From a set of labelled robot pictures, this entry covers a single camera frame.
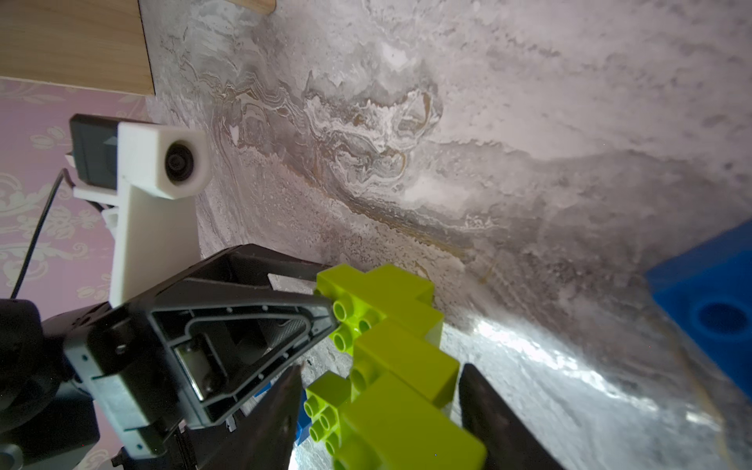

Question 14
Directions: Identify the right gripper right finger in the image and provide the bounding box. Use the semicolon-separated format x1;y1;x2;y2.
459;363;563;470

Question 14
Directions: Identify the blue small lego far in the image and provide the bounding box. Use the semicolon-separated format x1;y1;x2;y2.
645;221;751;396

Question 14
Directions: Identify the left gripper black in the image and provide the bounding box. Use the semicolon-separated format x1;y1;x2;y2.
1;278;337;469

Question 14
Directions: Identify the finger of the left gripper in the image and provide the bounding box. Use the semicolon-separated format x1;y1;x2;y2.
193;243;330;295

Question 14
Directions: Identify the green lego pair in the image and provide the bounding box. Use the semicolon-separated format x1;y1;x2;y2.
315;264;444;354

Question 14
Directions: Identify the green long lego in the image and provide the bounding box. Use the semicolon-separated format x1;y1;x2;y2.
349;320;459;409

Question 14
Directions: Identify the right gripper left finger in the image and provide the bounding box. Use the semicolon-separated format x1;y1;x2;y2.
200;365;303;470

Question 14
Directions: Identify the green small lego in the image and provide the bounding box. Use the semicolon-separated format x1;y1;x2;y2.
304;371;352;443
333;374;487;469

